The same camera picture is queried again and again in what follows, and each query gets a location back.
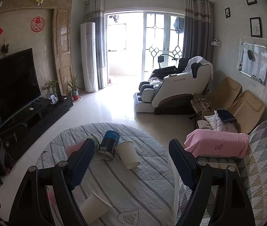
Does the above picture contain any striped grey table cloth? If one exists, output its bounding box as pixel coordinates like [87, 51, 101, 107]
[36, 122, 175, 225]

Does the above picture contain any white paper cup near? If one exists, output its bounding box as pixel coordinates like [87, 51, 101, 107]
[80, 192, 112, 224]

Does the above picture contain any picture frame large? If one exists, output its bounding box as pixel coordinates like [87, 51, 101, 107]
[249, 17, 263, 38]

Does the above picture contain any whiteboard on wall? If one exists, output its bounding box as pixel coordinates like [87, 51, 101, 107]
[238, 42, 267, 85]

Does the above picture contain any plaid cloth on chair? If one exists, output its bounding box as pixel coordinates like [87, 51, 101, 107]
[191, 98, 214, 114]

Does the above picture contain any glass balcony door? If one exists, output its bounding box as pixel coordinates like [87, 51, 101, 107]
[142, 12, 184, 80]

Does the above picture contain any picture frame small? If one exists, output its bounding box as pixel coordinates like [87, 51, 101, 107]
[225, 7, 230, 18]

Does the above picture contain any dark blue cloth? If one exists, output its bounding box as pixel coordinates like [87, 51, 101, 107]
[217, 109, 237, 124]

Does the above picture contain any wall mounted camera shelf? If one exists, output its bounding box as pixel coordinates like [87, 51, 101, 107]
[211, 39, 221, 47]

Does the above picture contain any tan folding chair far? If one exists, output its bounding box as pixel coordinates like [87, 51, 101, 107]
[189, 77, 242, 119]

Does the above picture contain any blue and black tin can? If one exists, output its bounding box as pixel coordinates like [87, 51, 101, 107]
[97, 130, 120, 161]

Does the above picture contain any right grey curtain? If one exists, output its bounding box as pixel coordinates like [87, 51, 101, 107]
[182, 0, 213, 61]

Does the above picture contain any left grey curtain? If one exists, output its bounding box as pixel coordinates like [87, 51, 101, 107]
[90, 0, 108, 89]

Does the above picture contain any pink towel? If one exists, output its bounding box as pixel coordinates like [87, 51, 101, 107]
[184, 129, 249, 158]

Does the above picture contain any red round wall decoration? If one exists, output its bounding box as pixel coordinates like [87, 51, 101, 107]
[30, 16, 45, 33]

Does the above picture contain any grey curtain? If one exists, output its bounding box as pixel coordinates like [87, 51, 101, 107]
[90, 0, 108, 89]
[182, 0, 213, 61]

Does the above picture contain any black television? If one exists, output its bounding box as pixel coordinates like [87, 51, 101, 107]
[0, 48, 41, 127]

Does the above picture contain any white massage chair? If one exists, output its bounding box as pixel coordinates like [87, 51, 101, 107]
[134, 56, 213, 115]

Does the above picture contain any green and pink plastic cup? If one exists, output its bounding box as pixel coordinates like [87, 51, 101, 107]
[90, 134, 100, 152]

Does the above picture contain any crystal ball ornament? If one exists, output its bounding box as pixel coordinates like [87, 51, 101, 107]
[48, 93, 58, 105]

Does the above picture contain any black tv cabinet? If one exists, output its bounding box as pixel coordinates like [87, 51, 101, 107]
[0, 96, 73, 161]

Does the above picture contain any patterned quilt sofa cover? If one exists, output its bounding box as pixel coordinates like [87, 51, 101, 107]
[176, 121, 267, 225]

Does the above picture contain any potted plant red pot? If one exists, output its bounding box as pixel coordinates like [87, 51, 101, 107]
[67, 76, 80, 102]

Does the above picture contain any white standing air conditioner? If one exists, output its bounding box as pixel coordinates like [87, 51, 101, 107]
[80, 22, 99, 93]

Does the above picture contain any green plant on cabinet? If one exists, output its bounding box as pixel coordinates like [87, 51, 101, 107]
[44, 81, 59, 93]

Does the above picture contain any white printed pillow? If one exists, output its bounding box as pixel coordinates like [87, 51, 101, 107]
[204, 111, 238, 133]

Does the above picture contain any white paper cup far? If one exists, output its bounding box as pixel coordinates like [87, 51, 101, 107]
[116, 140, 140, 170]

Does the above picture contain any white paper cup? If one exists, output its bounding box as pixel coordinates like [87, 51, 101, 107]
[116, 140, 140, 170]
[80, 192, 112, 224]

